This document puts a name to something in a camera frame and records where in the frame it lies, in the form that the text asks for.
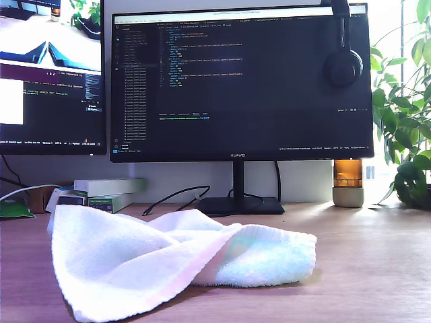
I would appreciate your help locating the pastel striped tea towel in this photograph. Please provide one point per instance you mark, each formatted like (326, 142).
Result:
(118, 255)

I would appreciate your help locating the amber glass lamp grey base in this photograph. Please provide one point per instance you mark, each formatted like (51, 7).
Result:
(348, 175)

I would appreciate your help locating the black over-ear headphones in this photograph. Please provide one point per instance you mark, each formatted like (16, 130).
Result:
(343, 67)

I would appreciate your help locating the green leafy houseplant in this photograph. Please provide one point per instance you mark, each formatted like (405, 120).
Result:
(404, 128)

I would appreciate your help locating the brown cardboard box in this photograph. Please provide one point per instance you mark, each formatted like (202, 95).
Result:
(38, 200)

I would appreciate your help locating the long white cardboard box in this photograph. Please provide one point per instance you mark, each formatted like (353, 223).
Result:
(107, 186)

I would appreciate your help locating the green foil packet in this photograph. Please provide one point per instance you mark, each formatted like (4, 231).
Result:
(13, 208)

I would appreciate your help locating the small dark box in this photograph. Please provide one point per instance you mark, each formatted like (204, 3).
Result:
(70, 200)

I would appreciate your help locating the black Huawei monitor on stand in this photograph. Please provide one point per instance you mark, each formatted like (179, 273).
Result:
(235, 101)

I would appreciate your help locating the green and white box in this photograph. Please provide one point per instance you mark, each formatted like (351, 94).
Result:
(101, 203)

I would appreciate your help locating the black monitor with terminal windows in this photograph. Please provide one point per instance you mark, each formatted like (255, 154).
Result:
(50, 117)

